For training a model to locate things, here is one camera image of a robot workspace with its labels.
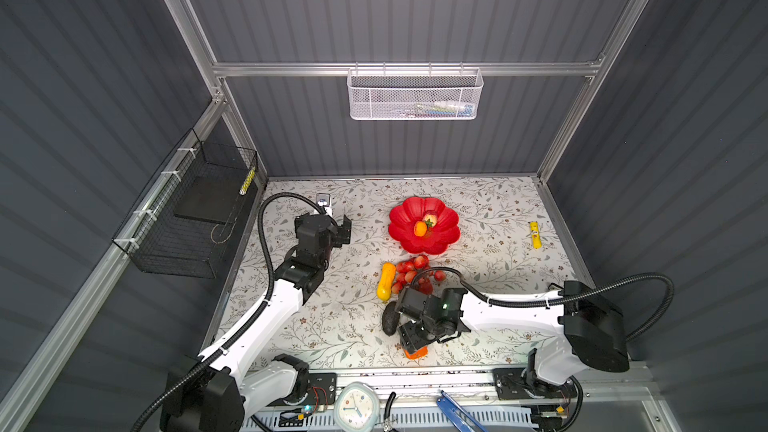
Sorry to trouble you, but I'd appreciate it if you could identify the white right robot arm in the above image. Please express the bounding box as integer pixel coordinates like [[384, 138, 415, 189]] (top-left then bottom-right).
[[382, 281, 629, 396]]

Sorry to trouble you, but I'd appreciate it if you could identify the white round clock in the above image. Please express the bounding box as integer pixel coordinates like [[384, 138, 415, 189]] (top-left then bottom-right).
[[333, 382, 381, 432]]

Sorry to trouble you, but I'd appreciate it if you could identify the large fake orange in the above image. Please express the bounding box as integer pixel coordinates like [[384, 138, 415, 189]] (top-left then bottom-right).
[[403, 347, 428, 360]]

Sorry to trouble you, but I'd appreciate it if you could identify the white wire mesh basket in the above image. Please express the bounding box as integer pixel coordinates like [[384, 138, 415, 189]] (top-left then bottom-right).
[[346, 66, 484, 121]]

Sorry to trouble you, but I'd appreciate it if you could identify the yellow rectangular block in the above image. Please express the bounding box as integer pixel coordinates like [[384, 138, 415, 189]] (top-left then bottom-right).
[[530, 222, 543, 249]]

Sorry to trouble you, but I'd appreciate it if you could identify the black wire basket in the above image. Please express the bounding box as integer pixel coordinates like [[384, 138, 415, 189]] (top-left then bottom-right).
[[113, 130, 259, 279]]

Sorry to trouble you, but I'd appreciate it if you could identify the dark fake avocado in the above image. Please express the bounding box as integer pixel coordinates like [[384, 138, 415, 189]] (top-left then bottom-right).
[[381, 302, 401, 336]]

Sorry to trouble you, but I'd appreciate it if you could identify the small fake orange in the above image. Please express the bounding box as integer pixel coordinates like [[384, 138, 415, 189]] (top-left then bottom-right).
[[413, 221, 429, 237]]

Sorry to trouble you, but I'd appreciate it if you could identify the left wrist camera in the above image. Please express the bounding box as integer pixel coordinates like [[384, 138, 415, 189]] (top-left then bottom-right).
[[315, 193, 333, 216]]

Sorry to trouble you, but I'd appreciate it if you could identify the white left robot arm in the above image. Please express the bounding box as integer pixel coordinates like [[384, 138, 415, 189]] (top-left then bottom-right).
[[160, 214, 352, 431]]

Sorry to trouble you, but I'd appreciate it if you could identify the blue handled tool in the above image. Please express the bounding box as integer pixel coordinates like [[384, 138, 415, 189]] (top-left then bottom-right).
[[436, 390, 487, 432]]

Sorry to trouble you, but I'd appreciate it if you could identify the red flower-shaped fruit bowl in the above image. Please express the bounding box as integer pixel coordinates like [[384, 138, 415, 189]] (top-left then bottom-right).
[[388, 196, 461, 255]]

